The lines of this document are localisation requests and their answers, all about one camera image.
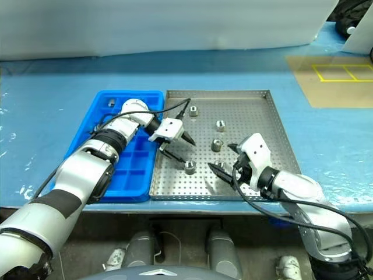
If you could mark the white robot foot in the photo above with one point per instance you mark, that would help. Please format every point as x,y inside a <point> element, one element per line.
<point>116,259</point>
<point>289,266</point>

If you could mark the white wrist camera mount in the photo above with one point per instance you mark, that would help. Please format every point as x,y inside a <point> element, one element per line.
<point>170,128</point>
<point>258,148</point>

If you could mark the brown cardboard sheet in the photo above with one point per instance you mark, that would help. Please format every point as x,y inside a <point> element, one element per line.
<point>329,93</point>

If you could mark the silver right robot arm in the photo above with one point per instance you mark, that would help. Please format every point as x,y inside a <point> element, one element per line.
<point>306,186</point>

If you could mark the blue plastic compartment tray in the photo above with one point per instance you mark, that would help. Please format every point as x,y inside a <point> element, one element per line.
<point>137,172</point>

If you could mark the grey robot leg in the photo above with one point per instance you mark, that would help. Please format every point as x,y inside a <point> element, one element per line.
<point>141,251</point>
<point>223,251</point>

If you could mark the black bulky object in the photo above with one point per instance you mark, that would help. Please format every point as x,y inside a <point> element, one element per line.
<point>349,13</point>

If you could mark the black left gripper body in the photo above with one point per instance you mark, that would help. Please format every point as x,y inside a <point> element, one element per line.
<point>172,143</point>

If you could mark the grey robot left leg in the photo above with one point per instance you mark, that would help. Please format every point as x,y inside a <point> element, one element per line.
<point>141,251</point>

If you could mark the small metal roller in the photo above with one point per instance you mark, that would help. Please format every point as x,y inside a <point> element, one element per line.
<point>217,145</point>
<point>221,125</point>
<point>193,111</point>
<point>189,167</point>
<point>111,102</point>
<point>219,163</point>

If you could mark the dark grey rounded robot torso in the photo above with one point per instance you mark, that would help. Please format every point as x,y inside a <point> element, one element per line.
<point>157,274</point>

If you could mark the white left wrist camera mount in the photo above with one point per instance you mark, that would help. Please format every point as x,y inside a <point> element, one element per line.
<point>170,128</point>

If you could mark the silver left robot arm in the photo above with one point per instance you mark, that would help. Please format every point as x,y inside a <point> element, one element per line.
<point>84,166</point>

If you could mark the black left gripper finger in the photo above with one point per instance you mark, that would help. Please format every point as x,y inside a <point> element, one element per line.
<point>172,156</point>
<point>188,138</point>

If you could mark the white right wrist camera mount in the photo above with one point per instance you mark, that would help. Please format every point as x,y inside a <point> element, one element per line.
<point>258,148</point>

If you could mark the white backdrop board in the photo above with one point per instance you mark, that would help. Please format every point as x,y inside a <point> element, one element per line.
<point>160,26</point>

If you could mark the grey robot right leg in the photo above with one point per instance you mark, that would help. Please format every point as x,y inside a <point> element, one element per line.
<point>223,251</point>

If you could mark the perforated steel tray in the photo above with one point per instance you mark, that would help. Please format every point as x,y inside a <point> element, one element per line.
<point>247,116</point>

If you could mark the white robot left foot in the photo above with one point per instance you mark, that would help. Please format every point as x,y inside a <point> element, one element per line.
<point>116,259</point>

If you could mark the white upright panel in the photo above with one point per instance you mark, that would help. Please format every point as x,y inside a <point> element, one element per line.
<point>360,41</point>

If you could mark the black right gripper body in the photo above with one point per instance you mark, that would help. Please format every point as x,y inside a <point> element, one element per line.
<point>243,166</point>

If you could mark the white robot right foot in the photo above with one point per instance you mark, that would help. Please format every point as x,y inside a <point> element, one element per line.
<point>289,266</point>

